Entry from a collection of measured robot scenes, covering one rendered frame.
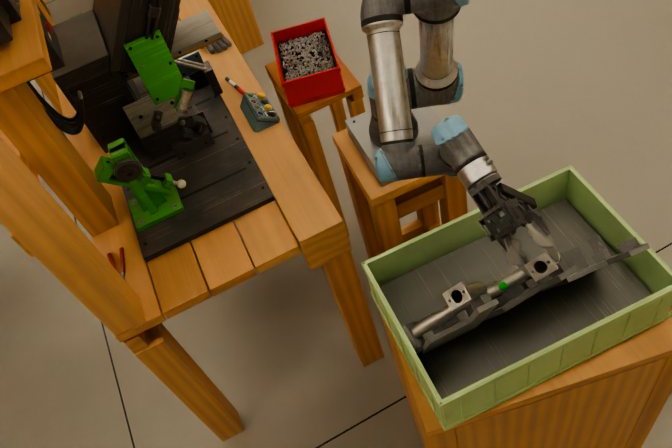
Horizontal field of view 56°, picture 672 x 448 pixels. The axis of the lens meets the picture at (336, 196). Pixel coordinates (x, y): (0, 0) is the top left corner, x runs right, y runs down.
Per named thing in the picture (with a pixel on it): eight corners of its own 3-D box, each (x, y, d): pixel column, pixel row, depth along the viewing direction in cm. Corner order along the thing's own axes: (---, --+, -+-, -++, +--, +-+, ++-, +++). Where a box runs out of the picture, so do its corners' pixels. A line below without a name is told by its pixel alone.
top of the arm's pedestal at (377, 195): (419, 105, 214) (418, 96, 211) (467, 165, 193) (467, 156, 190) (333, 142, 211) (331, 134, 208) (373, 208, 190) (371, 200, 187)
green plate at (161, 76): (185, 82, 208) (156, 22, 196) (189, 90, 201) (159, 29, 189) (152, 96, 206) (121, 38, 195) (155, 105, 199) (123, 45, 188)
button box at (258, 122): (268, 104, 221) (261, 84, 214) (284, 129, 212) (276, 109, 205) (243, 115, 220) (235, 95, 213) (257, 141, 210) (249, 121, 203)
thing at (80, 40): (137, 84, 237) (93, 8, 212) (155, 132, 218) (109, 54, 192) (91, 105, 235) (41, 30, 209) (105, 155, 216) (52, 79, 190)
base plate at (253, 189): (182, 24, 261) (180, 20, 259) (275, 200, 191) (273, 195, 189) (86, 66, 255) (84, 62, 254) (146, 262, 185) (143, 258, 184)
